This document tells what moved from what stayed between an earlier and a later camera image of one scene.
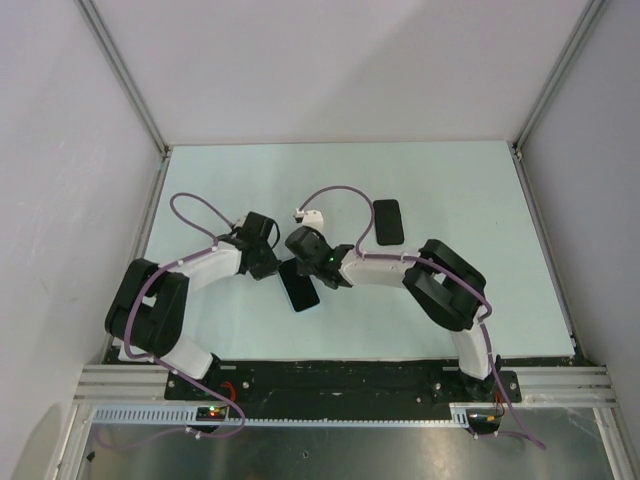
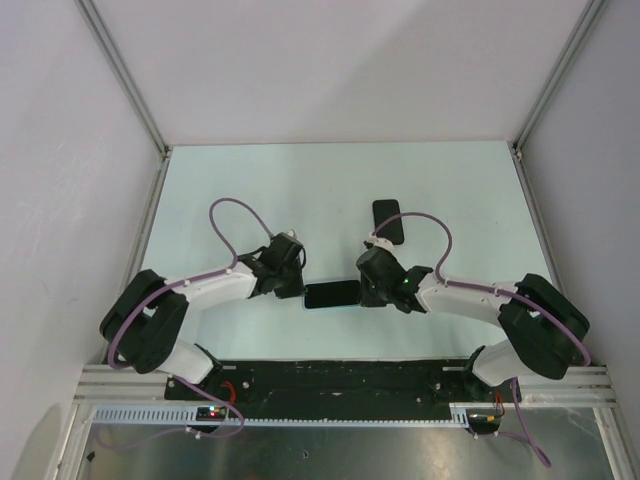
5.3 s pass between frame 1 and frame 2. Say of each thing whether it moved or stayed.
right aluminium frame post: stayed
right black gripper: moved
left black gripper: moved
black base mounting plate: stayed
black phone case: stayed
